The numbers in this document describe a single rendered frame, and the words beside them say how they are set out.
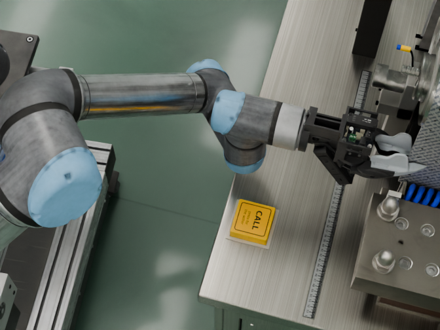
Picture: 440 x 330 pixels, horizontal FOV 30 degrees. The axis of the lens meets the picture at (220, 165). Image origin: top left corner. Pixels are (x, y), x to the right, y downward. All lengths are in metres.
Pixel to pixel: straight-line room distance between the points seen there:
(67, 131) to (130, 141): 1.44
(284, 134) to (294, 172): 0.24
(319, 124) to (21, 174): 0.49
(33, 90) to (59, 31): 1.68
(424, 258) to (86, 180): 0.58
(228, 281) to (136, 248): 1.03
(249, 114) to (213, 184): 1.23
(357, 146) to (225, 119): 0.22
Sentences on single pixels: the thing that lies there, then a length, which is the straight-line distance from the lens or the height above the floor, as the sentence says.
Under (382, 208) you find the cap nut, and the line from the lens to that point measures 1.41.
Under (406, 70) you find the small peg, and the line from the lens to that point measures 1.28.
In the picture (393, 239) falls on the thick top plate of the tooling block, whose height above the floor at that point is 1.03.
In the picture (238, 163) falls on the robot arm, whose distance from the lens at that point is 1.47.
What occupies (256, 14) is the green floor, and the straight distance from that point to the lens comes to 2.93.
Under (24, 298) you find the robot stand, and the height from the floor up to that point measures 0.21.
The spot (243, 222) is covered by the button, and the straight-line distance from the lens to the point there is 1.51.
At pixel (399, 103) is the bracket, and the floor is 1.15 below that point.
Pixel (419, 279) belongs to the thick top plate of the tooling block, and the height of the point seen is 1.03.
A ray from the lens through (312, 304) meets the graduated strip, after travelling 1.49.
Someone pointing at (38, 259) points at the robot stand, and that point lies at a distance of 2.30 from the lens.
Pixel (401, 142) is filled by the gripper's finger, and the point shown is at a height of 1.12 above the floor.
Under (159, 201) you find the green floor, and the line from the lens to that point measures 2.55.
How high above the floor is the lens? 2.31
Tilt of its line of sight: 62 degrees down
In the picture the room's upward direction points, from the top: straight up
